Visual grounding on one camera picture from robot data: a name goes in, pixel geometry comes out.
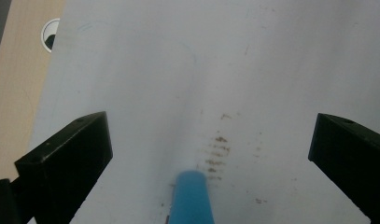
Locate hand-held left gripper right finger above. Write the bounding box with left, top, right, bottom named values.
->
left=307, top=113, right=380, bottom=224

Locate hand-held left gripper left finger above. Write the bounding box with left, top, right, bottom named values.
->
left=13, top=111, right=114, bottom=224

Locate blue cylindrical handle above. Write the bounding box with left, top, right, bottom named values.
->
left=167, top=169, right=216, bottom=224

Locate white mat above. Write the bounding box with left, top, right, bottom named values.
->
left=27, top=0, right=380, bottom=224

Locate white cable grommet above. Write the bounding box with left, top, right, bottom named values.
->
left=40, top=17, right=61, bottom=54

